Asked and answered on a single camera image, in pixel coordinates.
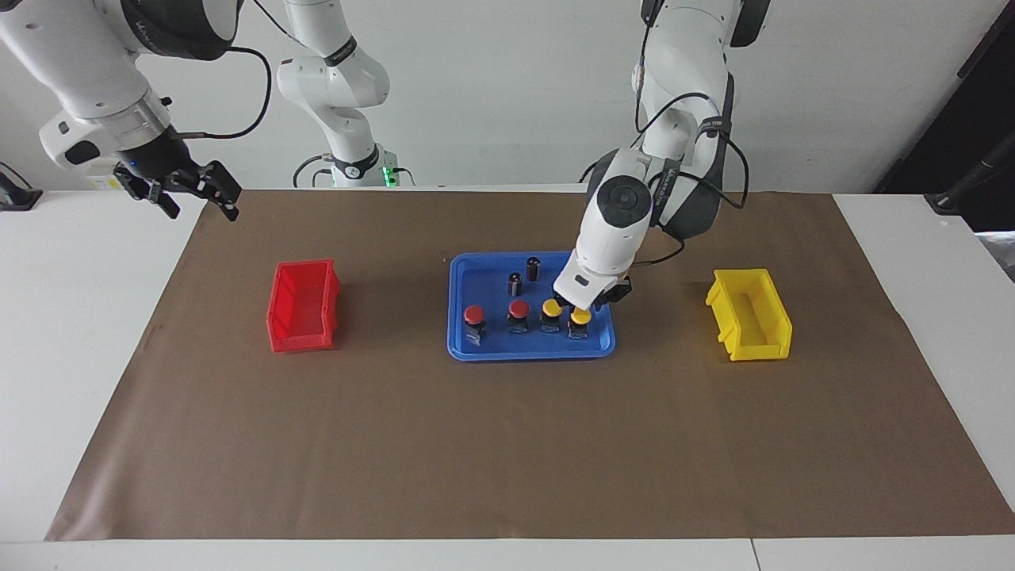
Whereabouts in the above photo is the yellow plastic bin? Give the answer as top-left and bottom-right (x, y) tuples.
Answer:
(705, 268), (794, 362)

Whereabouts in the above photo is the blue plastic tray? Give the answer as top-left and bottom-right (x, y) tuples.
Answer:
(447, 251), (617, 362)

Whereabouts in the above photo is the brown paper table mat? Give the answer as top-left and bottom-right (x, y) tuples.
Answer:
(45, 189), (1015, 542)

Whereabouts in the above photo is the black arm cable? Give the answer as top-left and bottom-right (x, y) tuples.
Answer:
(632, 48), (751, 267)
(170, 46), (275, 141)

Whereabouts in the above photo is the red plastic bin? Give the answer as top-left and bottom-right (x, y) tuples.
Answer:
(266, 259), (343, 353)

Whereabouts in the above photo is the black camera stand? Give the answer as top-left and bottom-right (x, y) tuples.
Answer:
(924, 131), (1015, 215)

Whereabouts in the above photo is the grey metal frame piece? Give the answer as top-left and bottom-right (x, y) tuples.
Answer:
(974, 231), (1015, 284)

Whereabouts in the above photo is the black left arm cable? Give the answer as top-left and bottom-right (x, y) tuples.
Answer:
(632, 48), (751, 267)

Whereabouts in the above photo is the black stand foot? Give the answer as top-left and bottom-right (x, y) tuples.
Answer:
(0, 163), (43, 212)

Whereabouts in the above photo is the white power socket box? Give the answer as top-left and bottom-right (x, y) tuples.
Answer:
(86, 163), (128, 191)

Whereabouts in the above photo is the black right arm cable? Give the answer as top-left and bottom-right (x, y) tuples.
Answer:
(170, 46), (275, 141)

